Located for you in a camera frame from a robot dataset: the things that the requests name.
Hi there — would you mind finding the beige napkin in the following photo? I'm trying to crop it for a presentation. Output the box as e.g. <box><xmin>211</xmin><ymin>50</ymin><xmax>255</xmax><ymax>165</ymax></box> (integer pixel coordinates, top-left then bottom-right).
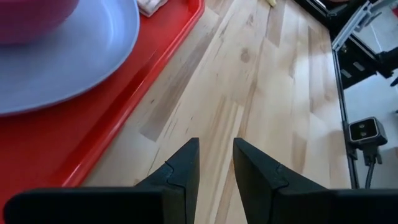
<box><xmin>136</xmin><ymin>0</ymin><xmax>169</xmax><ymax>18</ymax></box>

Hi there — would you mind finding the red plastic tray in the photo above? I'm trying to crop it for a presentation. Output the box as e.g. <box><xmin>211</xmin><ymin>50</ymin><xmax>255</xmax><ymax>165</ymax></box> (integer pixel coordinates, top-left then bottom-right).
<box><xmin>0</xmin><ymin>0</ymin><xmax>206</xmax><ymax>215</ymax></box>

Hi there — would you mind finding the black table-level camera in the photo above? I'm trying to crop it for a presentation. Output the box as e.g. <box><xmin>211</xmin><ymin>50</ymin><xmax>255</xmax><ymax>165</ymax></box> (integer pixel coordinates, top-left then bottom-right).
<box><xmin>347</xmin><ymin>116</ymin><xmax>388</xmax><ymax>147</ymax></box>

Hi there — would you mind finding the magenta bowl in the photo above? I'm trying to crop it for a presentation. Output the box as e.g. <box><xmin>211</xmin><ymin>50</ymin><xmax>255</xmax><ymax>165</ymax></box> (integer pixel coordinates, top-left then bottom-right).
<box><xmin>0</xmin><ymin>0</ymin><xmax>80</xmax><ymax>44</ymax></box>

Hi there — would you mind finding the black aluminium table frame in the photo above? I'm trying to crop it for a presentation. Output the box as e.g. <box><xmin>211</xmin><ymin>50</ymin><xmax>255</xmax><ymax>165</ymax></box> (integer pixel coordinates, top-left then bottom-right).
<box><xmin>295</xmin><ymin>0</ymin><xmax>398</xmax><ymax>190</ymax></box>

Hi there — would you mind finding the black control box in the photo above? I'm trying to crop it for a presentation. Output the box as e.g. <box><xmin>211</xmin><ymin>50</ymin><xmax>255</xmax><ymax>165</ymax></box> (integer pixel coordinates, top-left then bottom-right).
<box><xmin>335</xmin><ymin>37</ymin><xmax>383</xmax><ymax>90</ymax></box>

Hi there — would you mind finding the black camera cable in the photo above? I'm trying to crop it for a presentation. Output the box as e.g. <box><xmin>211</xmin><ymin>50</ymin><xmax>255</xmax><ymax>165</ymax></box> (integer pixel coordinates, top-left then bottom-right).
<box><xmin>362</xmin><ymin>146</ymin><xmax>384</xmax><ymax>189</ymax></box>

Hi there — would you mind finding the lavender plate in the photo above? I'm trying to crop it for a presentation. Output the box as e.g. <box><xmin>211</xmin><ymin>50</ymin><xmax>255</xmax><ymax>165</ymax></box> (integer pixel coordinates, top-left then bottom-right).
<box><xmin>0</xmin><ymin>0</ymin><xmax>141</xmax><ymax>116</ymax></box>

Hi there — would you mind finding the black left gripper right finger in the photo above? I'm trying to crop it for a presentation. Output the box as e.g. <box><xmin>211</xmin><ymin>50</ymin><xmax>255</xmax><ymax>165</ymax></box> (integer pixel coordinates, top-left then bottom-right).
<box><xmin>233</xmin><ymin>138</ymin><xmax>398</xmax><ymax>224</ymax></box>

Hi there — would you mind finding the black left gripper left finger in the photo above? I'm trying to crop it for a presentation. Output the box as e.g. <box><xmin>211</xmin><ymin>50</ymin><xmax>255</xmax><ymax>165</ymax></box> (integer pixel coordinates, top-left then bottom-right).
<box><xmin>3</xmin><ymin>138</ymin><xmax>200</xmax><ymax>224</ymax></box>

